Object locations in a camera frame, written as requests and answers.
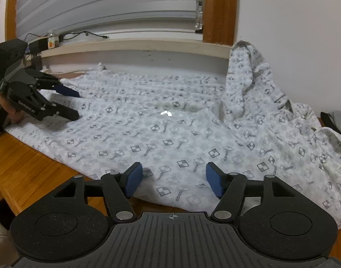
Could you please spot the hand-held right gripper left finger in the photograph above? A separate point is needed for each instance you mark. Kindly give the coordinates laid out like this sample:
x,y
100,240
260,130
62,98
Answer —
x,y
134,178

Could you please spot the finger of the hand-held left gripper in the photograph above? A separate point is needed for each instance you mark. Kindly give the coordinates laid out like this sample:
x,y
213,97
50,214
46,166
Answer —
x,y
67,91
67,114

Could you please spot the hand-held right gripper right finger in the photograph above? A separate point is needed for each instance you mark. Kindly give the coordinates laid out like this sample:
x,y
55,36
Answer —
x,y
213,178

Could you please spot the white patterned shirt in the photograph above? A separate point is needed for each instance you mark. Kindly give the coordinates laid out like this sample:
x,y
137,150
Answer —
x,y
173,131

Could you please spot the black device box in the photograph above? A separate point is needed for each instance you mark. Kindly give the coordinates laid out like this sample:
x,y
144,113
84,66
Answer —
x,y
39,44

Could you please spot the clear jar with orange label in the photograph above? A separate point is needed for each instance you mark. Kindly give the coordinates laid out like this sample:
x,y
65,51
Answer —
x,y
53,43

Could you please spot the beige window sill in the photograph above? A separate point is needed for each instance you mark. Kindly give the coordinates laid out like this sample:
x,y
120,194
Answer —
x,y
131,46

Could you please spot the grey window blind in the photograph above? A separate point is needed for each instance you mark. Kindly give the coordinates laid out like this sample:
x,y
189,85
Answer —
x,y
103,5

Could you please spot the grey printed folded t-shirt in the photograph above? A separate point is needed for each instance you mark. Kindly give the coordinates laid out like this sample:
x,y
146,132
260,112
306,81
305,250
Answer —
x,y
338,120

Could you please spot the wooden window frame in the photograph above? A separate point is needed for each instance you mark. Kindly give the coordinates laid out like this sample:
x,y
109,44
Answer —
x,y
220,11

